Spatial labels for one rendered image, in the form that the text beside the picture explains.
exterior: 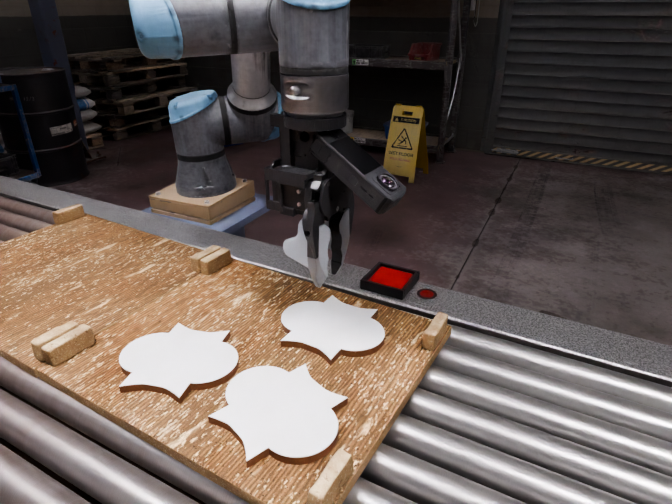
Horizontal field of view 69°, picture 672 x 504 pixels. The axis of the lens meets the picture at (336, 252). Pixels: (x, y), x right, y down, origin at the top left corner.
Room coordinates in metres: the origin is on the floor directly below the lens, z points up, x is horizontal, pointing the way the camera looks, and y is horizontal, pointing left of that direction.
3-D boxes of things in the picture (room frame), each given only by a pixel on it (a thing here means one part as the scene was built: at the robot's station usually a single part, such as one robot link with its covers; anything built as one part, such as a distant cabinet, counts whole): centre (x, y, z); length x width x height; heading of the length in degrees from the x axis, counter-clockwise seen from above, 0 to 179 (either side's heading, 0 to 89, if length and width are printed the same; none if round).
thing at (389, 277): (0.71, -0.09, 0.92); 0.06 x 0.06 x 0.01; 61
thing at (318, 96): (0.56, 0.03, 1.25); 0.08 x 0.08 x 0.05
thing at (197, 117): (1.19, 0.33, 1.09); 0.13 x 0.12 x 0.14; 106
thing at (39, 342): (0.51, 0.36, 0.95); 0.06 x 0.02 x 0.03; 149
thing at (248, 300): (0.52, 0.10, 0.93); 0.41 x 0.35 x 0.02; 59
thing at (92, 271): (0.73, 0.46, 0.93); 0.41 x 0.35 x 0.02; 59
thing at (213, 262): (0.73, 0.20, 0.95); 0.06 x 0.02 x 0.03; 149
